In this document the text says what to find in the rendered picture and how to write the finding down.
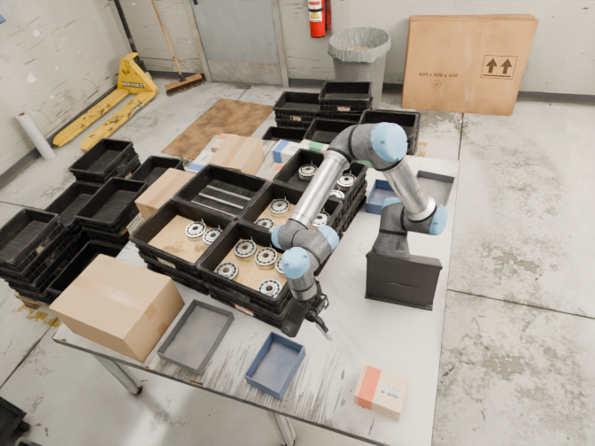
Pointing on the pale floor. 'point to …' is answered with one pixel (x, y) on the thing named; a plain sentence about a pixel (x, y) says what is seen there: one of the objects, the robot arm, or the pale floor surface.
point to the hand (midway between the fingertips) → (312, 332)
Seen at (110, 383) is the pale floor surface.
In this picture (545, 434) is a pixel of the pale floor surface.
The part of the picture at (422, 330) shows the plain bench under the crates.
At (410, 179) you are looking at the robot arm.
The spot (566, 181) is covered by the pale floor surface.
